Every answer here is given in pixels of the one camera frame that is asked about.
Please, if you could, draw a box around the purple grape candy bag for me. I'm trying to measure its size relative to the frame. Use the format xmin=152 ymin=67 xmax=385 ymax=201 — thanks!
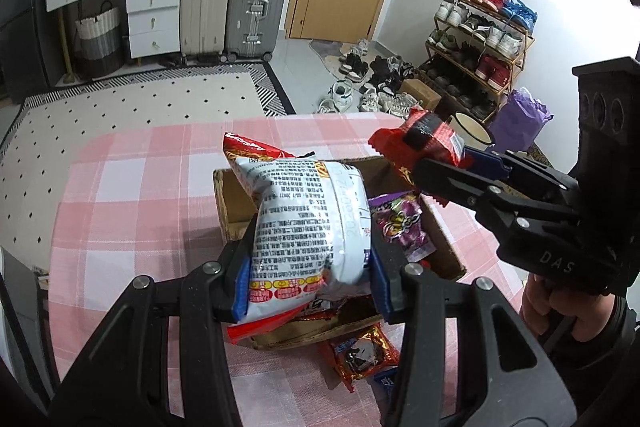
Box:
xmin=369 ymin=192 xmax=436 ymax=262

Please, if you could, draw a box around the red white balloon snack bag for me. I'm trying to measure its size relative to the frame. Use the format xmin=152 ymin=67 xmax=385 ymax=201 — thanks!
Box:
xmin=368 ymin=106 xmax=474 ymax=185

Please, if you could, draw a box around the red orange oreo snack pack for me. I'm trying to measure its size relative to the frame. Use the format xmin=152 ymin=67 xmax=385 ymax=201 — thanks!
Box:
xmin=319 ymin=323 xmax=400 ymax=393

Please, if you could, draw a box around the blue oreo cookie pack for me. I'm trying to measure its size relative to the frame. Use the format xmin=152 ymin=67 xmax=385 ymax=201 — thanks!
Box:
xmin=373 ymin=366 xmax=398 ymax=402

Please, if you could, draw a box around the person's right hand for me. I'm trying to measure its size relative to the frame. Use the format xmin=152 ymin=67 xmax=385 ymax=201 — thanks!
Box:
xmin=520 ymin=274 xmax=616 ymax=343

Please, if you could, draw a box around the cream trash bin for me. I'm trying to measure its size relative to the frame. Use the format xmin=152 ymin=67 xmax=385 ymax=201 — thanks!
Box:
xmin=448 ymin=112 xmax=495 ymax=150

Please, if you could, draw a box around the SF cardboard box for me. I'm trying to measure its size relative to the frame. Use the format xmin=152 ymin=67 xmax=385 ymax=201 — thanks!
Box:
xmin=213 ymin=157 xmax=465 ymax=350

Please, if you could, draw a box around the small cardboard box on floor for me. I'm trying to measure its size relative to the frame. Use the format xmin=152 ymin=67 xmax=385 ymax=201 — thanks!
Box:
xmin=400 ymin=79 xmax=442 ymax=112

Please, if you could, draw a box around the wooden shoe rack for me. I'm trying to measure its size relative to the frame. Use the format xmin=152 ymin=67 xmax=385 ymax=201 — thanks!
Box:
xmin=422 ymin=0 xmax=537 ymax=124

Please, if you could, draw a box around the pile of sneakers on floor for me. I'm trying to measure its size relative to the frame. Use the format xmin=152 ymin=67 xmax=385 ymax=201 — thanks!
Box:
xmin=310 ymin=39 xmax=423 ymax=119

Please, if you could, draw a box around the pink checkered tablecloth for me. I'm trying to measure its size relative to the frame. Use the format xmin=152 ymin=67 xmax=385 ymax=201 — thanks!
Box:
xmin=46 ymin=110 xmax=526 ymax=427

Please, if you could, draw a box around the dotted floor rug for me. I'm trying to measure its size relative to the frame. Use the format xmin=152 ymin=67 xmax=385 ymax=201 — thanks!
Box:
xmin=1 ymin=62 xmax=295 ymax=265

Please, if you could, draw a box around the striped laundry basket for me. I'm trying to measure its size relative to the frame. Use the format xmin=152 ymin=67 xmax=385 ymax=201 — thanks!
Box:
xmin=75 ymin=0 xmax=125 ymax=79

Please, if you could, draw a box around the silver suitcase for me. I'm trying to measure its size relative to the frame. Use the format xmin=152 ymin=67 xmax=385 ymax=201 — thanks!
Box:
xmin=224 ymin=0 xmax=284 ymax=62

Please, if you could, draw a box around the beige suitcase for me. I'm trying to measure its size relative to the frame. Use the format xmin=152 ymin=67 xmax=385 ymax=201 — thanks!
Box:
xmin=179 ymin=0 xmax=228 ymax=56

